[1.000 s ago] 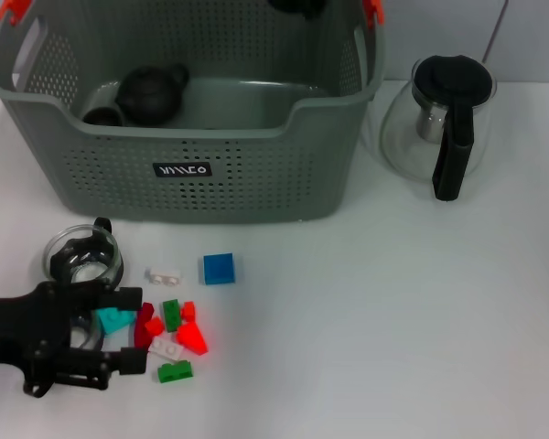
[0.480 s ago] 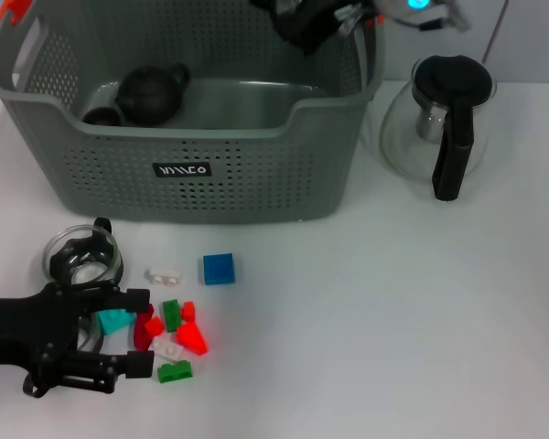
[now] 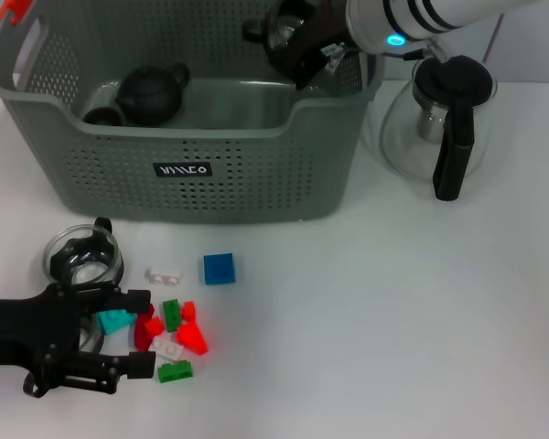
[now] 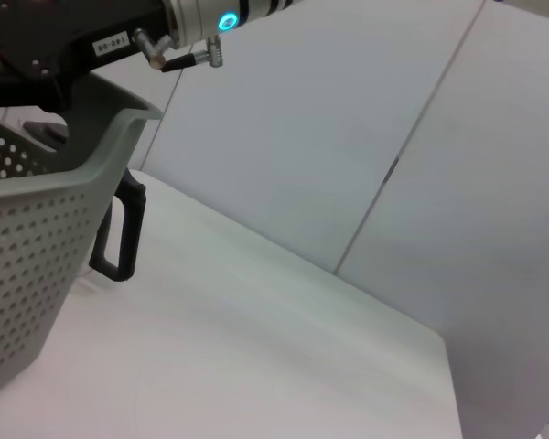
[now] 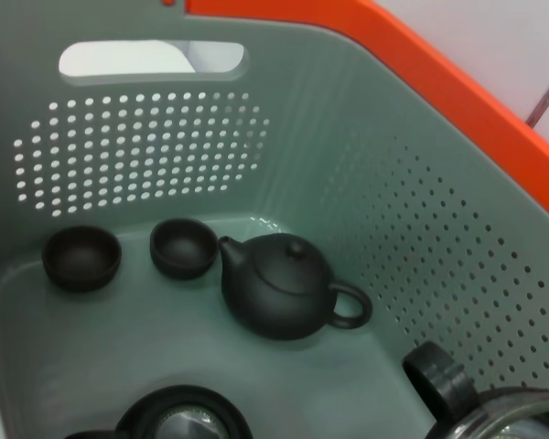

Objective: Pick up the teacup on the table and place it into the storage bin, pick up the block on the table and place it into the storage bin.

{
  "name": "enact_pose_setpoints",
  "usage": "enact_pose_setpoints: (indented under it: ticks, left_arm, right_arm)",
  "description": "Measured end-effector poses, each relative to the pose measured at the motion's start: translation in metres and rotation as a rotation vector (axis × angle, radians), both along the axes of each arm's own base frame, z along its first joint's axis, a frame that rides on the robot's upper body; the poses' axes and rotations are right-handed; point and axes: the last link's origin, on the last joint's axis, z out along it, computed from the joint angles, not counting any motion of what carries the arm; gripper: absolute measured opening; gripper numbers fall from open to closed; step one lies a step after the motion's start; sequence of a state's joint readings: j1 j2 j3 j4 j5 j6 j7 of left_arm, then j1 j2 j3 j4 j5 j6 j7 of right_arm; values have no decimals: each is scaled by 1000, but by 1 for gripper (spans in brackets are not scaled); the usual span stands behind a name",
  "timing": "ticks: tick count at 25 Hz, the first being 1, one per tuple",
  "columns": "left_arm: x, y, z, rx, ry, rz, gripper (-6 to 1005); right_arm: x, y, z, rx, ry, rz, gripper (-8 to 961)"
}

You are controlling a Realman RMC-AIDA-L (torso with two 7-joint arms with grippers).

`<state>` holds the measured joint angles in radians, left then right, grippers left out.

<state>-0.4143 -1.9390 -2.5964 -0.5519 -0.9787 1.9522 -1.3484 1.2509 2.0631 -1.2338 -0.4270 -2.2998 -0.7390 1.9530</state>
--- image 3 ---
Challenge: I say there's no grey perforated plastic storage basket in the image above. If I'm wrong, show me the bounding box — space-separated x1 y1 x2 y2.
0 0 385 225

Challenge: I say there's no dark red curved toy brick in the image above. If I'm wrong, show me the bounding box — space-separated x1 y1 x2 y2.
132 304 156 351

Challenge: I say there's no dark clay teapot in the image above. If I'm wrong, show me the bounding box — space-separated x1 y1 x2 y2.
114 61 192 125

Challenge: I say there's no blue square toy brick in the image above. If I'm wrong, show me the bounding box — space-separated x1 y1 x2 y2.
203 252 236 285

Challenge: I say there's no dark clay small teacup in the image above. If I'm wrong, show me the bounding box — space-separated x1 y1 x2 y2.
81 105 124 127

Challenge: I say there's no white flat toy plate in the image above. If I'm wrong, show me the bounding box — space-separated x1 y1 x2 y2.
146 334 186 361

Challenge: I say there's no teal toy brick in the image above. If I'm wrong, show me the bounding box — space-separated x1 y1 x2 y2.
95 308 136 337

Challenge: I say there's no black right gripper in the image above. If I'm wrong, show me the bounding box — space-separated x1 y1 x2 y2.
265 0 365 91

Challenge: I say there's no glass teapot black lid handle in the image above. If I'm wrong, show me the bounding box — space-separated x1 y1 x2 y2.
378 53 499 202

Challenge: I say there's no large red slope toy brick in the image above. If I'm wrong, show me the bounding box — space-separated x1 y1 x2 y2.
176 320 210 357

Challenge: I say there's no white narrow toy brick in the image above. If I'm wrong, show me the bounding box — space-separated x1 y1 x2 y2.
145 268 186 287

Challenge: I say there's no green toy brick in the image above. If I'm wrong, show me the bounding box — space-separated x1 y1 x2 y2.
156 359 196 383
161 298 184 333

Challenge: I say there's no glass teacup black sleeve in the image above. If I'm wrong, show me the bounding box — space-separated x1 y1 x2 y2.
242 2 315 54
21 315 105 399
43 217 124 294

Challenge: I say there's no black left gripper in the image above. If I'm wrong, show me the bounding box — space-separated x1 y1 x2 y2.
0 283 156 394

